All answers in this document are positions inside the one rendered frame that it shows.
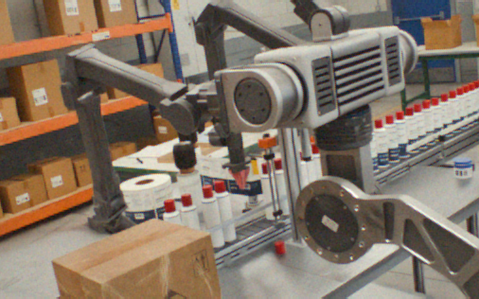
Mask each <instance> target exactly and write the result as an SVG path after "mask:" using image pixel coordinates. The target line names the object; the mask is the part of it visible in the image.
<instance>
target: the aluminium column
mask: <svg viewBox="0 0 479 299"><path fill-rule="evenodd" d="M277 133H278V140H279V146H280V152H281V158H282V165H283V171H284V178H285V190H286V197H287V204H288V210H289V216H290V222H291V228H292V235H293V241H295V242H299V243H305V242H306V241H305V240H304V239H303V238H302V236H301V235H300V233H299V230H298V228H297V224H296V220H295V214H294V209H295V203H296V199H297V196H298V194H299V193H300V191H301V190H302V188H303V187H304V180H303V173H302V166H301V159H300V153H299V147H298V139H297V132H296V128H277Z"/></svg>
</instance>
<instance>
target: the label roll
mask: <svg viewBox="0 0 479 299"><path fill-rule="evenodd" d="M120 187H121V190H123V193H124V197H125V203H126V204H127V206H128V208H126V210H124V212H125V216H126V218H128V219H129V220H131V221H132V222H134V223H135V224H137V225H138V224H141V223H143V222H146V221H148V220H151V219H158V220H164V217H163V215H164V214H165V212H166V211H165V206H164V201H165V200H169V199H174V193H173V188H172V183H171V179H170V176H168V175H165V174H153V175H148V176H142V177H138V178H134V179H131V180H129V181H127V182H124V183H122V184H121V185H120ZM174 200H175V199H174Z"/></svg>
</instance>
